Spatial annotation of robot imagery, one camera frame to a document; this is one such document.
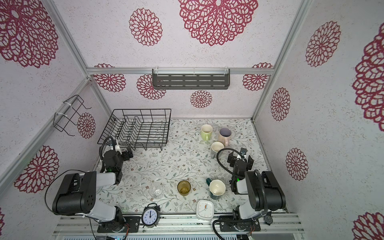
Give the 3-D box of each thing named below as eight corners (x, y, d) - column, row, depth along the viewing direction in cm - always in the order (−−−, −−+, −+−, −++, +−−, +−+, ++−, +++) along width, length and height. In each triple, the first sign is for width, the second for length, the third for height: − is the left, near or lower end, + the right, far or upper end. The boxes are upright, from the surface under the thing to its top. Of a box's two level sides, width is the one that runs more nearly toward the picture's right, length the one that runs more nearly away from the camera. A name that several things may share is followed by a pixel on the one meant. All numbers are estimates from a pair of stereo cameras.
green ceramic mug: (201, 144, 108) (202, 136, 99) (200, 133, 114) (201, 124, 106) (211, 144, 108) (213, 136, 99) (210, 133, 114) (212, 124, 106)
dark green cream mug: (214, 202, 83) (216, 196, 74) (204, 185, 89) (206, 178, 80) (224, 196, 85) (228, 190, 76) (215, 180, 91) (217, 172, 82)
